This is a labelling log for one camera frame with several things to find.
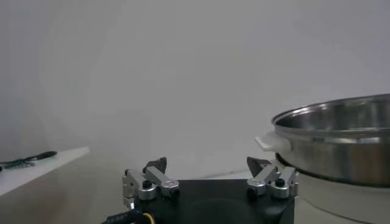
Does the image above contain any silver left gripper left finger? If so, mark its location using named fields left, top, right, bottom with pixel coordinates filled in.
left=121, top=156, right=181, bottom=211

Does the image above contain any white electric cooker base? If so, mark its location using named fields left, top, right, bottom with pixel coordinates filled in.
left=268, top=158, right=390, bottom=224

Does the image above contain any white side table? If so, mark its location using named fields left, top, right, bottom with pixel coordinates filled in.
left=0, top=146, right=91, bottom=197

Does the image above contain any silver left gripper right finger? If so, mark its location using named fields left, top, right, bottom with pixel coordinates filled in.
left=246, top=156, right=300, bottom=200

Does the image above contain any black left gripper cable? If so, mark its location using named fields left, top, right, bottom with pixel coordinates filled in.
left=102, top=208, right=156, bottom=224

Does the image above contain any stainless steel steamer basket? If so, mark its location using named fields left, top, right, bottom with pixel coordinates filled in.
left=255, top=93, right=390, bottom=188

